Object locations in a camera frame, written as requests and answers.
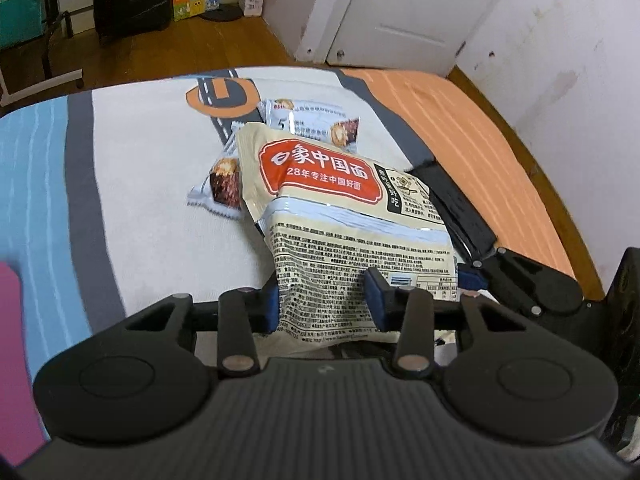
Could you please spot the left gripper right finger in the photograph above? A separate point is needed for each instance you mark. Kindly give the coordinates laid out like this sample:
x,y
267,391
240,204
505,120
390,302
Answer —
x,y
409,311

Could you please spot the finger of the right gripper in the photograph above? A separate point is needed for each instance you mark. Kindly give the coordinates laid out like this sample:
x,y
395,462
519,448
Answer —
x,y
470,277

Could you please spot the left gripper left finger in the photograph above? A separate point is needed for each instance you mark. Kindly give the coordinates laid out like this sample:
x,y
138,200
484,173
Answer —
x,y
242,313

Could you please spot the small grey chocolate bar wrapper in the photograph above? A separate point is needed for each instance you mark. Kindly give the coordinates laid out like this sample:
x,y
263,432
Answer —
x,y
220,192

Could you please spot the cream instant noodle packet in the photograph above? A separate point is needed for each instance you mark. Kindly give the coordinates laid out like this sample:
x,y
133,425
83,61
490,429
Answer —
x,y
327,216

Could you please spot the long grey chocolate bar wrapper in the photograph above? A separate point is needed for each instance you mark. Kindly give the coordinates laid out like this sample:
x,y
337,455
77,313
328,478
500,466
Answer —
x,y
323,122

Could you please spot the striped cartoon bedsheet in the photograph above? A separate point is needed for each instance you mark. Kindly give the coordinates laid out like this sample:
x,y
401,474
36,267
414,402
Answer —
x,y
94,219

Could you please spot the pink storage box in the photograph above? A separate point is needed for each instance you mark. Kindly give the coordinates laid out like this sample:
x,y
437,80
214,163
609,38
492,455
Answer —
x,y
21,432

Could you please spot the white door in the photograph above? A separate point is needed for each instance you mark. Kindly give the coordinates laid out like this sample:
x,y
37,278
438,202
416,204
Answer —
x,y
423,35

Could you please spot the white rolling table stand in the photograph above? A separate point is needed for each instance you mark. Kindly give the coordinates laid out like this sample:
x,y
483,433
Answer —
x,y
8,98

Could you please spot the teal tote bag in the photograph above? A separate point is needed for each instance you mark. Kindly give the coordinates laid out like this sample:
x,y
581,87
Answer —
x,y
21,20

